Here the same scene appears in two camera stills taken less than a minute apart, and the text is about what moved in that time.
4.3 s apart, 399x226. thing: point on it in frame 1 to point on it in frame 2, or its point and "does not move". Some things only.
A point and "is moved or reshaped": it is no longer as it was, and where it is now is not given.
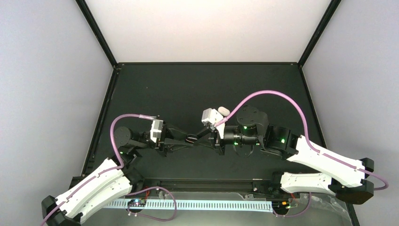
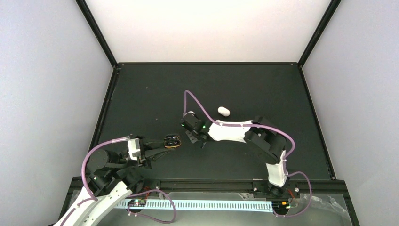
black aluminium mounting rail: (230, 185) does not move
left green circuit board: (138, 202) does not move
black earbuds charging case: (191, 138) is moved or reshaped
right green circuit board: (280, 206) does not move
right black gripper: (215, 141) to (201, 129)
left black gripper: (163, 144) to (153, 154)
